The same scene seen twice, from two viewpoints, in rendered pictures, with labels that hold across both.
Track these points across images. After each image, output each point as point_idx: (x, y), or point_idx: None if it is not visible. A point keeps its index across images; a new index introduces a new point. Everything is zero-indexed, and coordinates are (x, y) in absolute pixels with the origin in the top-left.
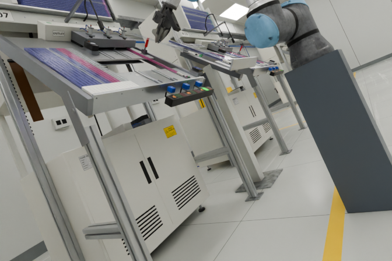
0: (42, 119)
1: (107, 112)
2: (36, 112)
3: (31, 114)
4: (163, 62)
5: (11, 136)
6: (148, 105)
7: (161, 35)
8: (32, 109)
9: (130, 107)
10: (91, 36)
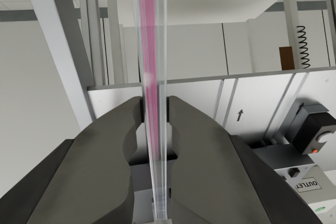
0: (281, 47)
1: (127, 78)
2: (286, 59)
3: (292, 57)
4: (68, 30)
5: (255, 67)
6: (92, 10)
7: (133, 148)
8: (289, 65)
9: (114, 44)
10: (299, 171)
